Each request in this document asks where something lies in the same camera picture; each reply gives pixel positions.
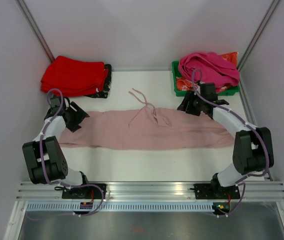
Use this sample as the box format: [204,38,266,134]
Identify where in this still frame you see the light pink trousers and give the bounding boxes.
[58,100,234,150]

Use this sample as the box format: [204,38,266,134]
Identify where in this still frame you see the slotted grey cable duct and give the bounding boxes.
[26,201,214,213]

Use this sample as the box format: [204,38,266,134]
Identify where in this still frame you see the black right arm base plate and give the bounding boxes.
[190,183,241,200]

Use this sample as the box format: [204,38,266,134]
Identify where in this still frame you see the magenta crumpled trousers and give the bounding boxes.
[178,52,240,92]

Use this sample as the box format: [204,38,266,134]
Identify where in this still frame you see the aluminium mounting rail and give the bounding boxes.
[15,181,284,203]

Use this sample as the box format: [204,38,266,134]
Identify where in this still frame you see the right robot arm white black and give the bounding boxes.
[177,83,274,199]

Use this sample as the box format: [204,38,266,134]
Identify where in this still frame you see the green plastic bin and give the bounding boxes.
[171,60,240,97]

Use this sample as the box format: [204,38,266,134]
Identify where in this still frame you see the right aluminium frame post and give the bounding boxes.
[237,0,282,72]

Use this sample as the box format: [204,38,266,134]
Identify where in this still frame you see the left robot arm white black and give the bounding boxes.
[22,96,91,199]

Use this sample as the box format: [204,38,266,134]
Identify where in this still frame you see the folded red trousers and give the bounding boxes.
[40,55,109,97]

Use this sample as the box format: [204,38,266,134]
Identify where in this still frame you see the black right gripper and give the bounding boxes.
[177,89,205,116]

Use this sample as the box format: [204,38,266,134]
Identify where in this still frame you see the aluminium frame post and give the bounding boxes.
[237,0,282,72]
[15,0,55,63]

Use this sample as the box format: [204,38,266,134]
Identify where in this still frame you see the orange floral trousers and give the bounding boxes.
[171,52,240,97]

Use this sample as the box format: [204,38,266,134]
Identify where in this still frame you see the left aluminium frame post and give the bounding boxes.
[15,0,55,63]

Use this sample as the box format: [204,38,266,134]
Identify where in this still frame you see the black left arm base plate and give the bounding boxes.
[61,186,102,200]

